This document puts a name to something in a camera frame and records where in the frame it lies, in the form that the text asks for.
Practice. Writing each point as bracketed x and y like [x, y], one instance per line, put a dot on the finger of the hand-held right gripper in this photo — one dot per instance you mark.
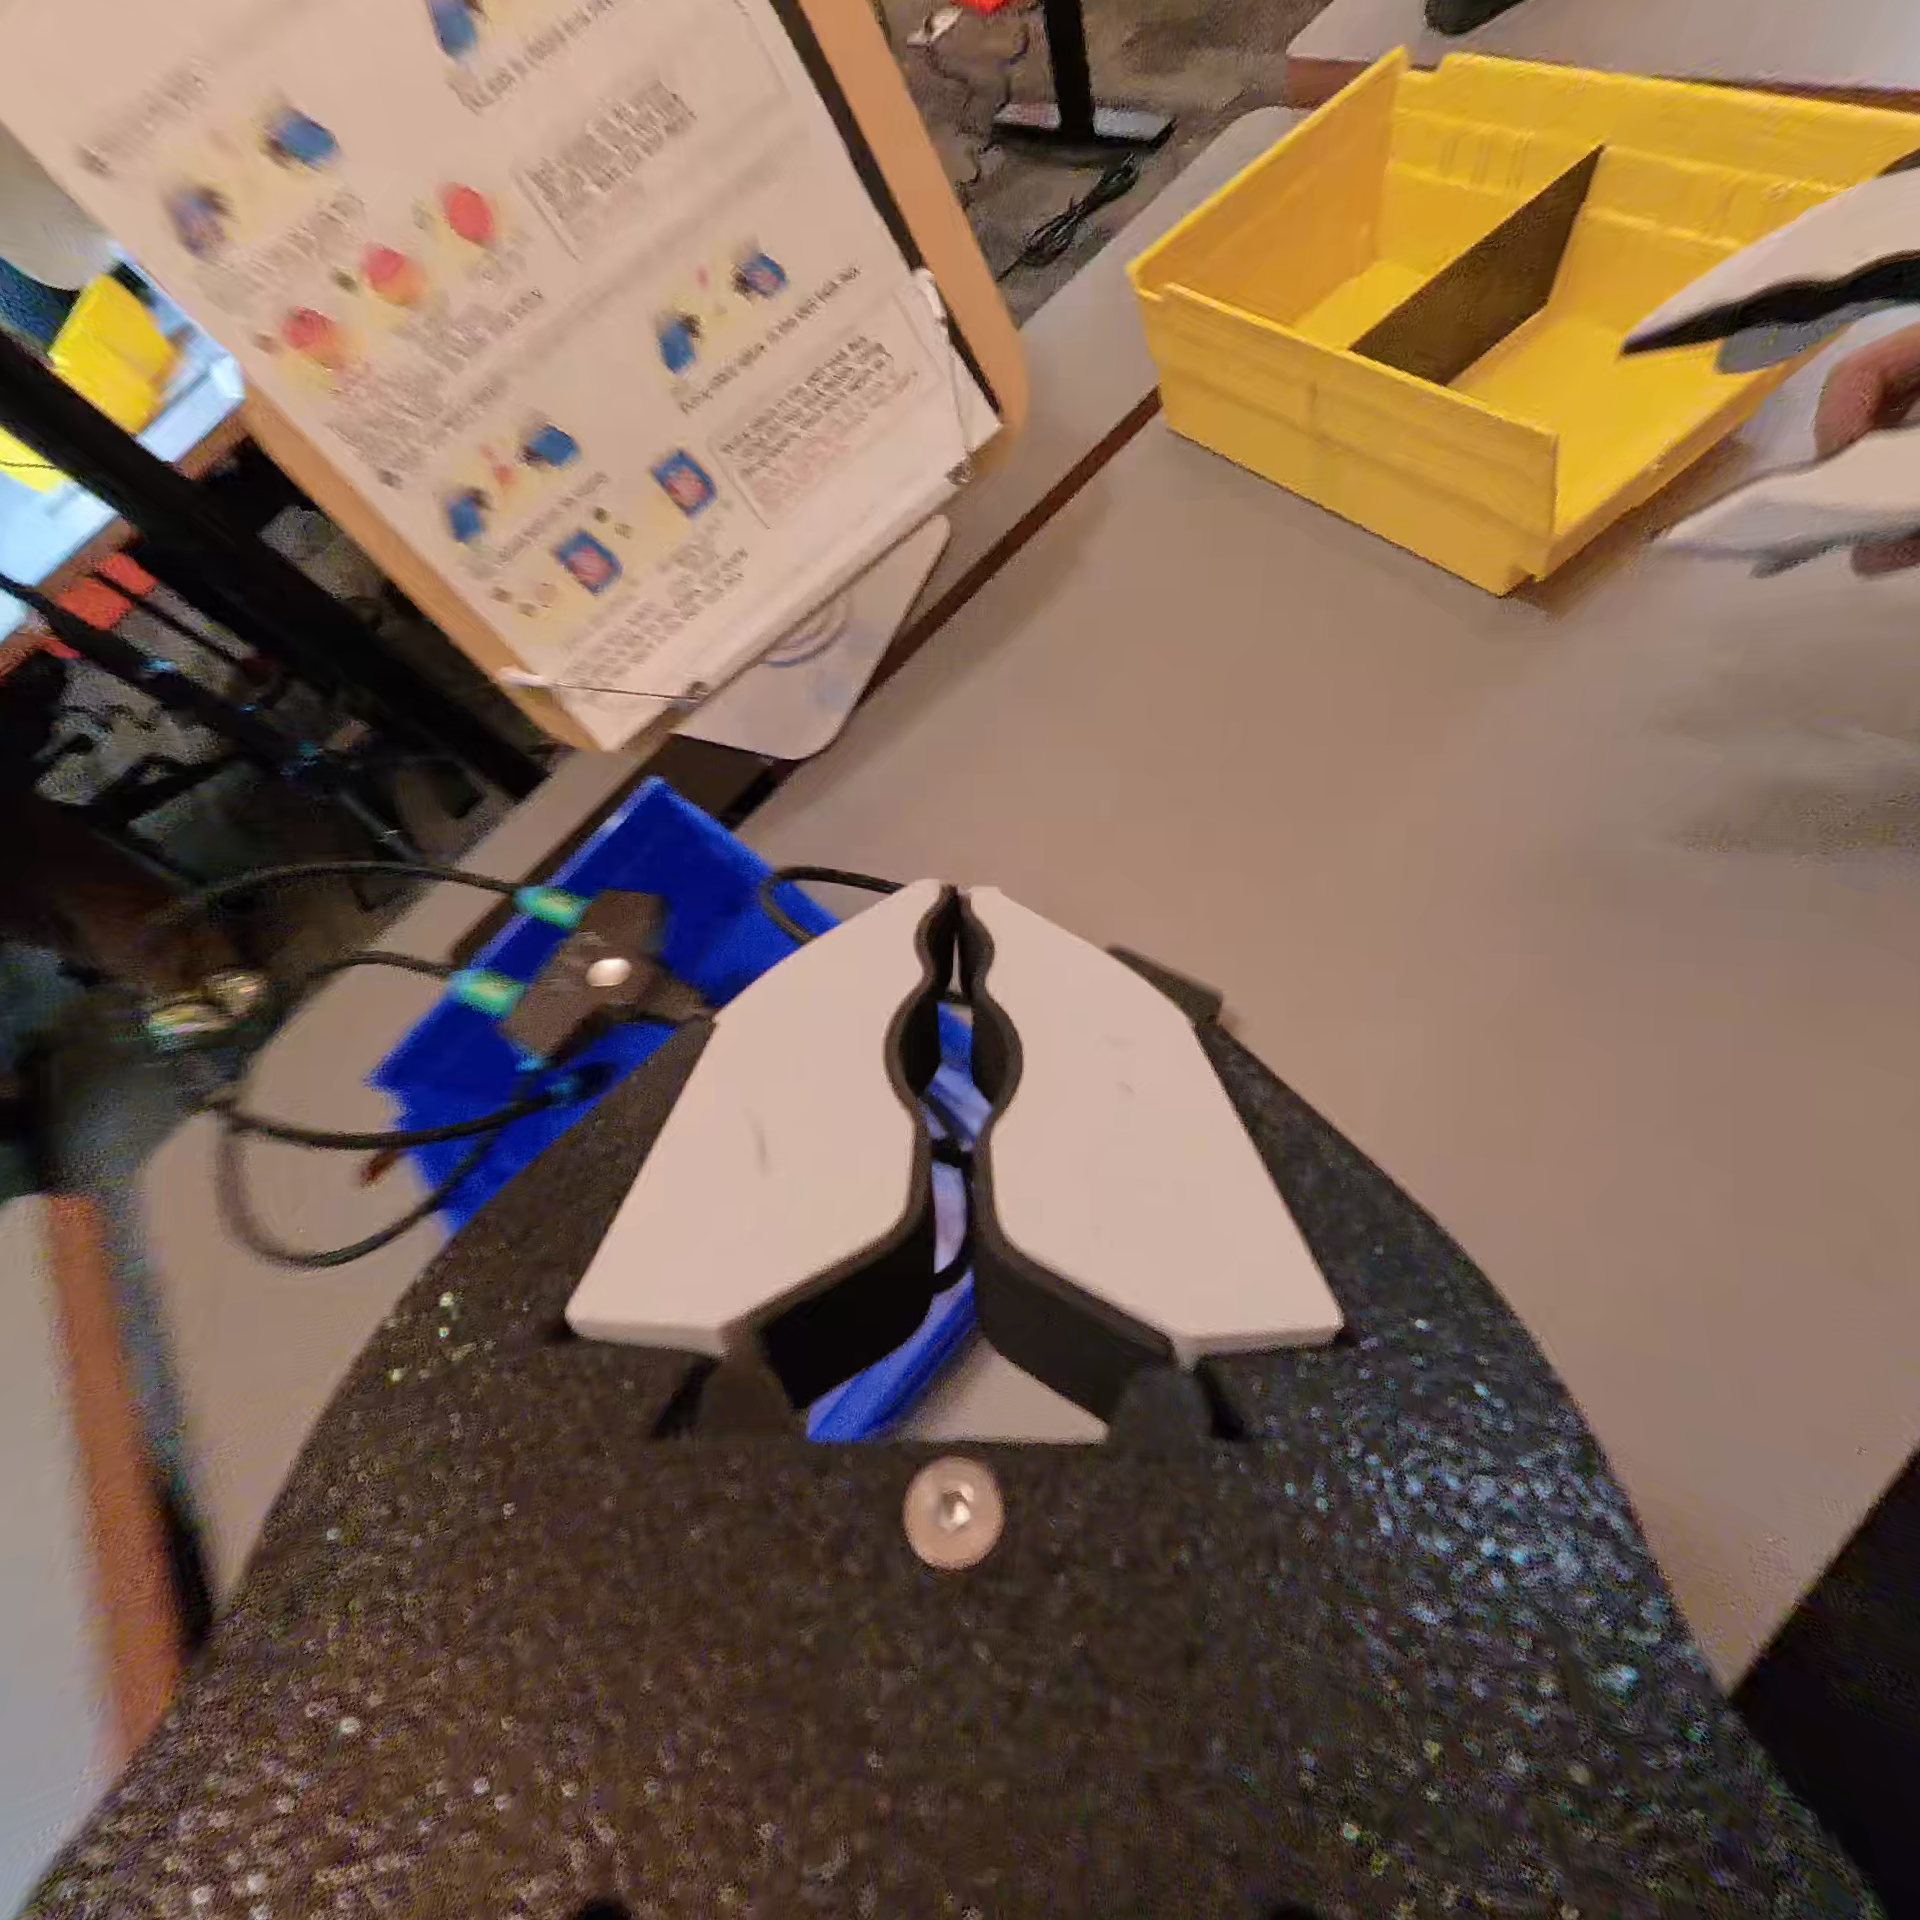
[1799, 509]
[1838, 247]

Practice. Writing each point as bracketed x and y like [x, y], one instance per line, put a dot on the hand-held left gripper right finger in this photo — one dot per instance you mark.
[1140, 1186]

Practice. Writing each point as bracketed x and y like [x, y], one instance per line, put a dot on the small yellow bin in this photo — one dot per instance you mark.
[112, 355]

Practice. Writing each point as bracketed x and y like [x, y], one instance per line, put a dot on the printed instruction sheet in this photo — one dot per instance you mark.
[449, 300]

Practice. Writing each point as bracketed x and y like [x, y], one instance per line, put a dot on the grey desk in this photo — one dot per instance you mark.
[1351, 781]

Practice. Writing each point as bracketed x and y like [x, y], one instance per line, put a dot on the blue storage bin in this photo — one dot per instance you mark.
[659, 869]

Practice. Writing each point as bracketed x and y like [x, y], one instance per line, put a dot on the black table leg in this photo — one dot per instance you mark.
[1073, 75]

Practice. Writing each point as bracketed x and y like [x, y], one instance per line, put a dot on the black bin divider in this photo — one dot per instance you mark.
[1500, 278]

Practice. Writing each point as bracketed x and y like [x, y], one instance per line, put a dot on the wooden board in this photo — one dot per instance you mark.
[930, 181]

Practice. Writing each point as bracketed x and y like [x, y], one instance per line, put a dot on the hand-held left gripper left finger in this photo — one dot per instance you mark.
[750, 1170]

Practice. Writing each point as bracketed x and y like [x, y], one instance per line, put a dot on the person's right hand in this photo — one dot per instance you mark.
[1877, 390]

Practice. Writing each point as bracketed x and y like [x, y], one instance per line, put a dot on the grey table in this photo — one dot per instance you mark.
[1649, 37]

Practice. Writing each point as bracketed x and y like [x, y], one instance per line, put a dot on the white round stand base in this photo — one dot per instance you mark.
[839, 644]

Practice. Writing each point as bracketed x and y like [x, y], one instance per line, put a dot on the large yellow storage bin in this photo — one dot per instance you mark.
[1351, 436]

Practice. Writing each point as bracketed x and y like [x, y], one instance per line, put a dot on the black metal frame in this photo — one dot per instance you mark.
[180, 525]

